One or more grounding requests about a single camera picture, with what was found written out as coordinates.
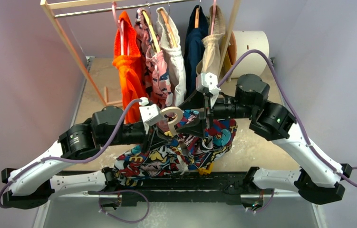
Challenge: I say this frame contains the white shorts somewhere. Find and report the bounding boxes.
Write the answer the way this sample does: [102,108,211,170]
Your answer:
[156,7,186,106]

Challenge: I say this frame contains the metal hanging rail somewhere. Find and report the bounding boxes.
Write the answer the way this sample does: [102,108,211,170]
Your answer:
[54,0,194,19]

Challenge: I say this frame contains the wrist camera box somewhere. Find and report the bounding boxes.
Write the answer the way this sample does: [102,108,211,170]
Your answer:
[139,97,163,134]
[196,72,221,107]

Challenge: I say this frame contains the pink hanger under beige shorts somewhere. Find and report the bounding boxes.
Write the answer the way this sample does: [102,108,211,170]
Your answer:
[209,0,217,35]

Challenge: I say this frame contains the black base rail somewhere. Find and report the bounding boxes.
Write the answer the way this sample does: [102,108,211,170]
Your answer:
[43,167,315,207]

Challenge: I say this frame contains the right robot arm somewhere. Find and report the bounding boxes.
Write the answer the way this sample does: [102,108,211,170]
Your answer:
[177,74,352,205]

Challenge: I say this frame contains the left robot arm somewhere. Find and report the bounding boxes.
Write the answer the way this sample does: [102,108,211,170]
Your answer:
[0,104,167,209]

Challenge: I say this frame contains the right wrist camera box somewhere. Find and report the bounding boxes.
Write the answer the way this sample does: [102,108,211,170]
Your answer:
[196,72,221,107]

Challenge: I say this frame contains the wooden clothes rack frame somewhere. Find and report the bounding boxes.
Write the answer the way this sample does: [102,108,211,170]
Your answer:
[40,0,241,107]

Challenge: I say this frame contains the navy blue shorts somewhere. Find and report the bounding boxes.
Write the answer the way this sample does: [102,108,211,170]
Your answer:
[183,5,209,98]

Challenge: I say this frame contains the pink hanger under orange shorts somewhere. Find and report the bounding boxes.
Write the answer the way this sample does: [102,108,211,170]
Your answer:
[112,1,128,56]

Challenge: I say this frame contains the colourful comic print shorts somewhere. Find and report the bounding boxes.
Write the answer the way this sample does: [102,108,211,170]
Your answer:
[112,119,238,187]

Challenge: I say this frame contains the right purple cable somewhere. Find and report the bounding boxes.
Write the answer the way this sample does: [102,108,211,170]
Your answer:
[217,49,357,196]

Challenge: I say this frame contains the white cylindrical drum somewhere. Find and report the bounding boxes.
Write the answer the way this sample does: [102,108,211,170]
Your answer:
[222,30,270,79]

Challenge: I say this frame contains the pink patterned shorts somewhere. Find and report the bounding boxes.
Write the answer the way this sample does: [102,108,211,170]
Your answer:
[134,8,174,109]

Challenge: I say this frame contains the yellow plastic bin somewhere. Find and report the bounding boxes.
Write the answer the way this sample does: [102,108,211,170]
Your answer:
[198,162,214,175]

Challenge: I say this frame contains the orange wooden hanger navy shorts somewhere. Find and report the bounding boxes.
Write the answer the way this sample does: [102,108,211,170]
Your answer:
[194,5,201,29]

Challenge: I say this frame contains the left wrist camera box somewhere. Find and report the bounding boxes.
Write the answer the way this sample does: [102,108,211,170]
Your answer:
[139,97,163,134]

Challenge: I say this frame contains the loose purple cable loop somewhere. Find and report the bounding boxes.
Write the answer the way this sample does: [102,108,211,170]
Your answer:
[97,189,150,224]

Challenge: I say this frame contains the beige shorts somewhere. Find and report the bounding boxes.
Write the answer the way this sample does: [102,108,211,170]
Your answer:
[196,5,226,76]

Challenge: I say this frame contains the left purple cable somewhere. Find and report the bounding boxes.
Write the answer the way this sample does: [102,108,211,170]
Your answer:
[0,98,143,209]

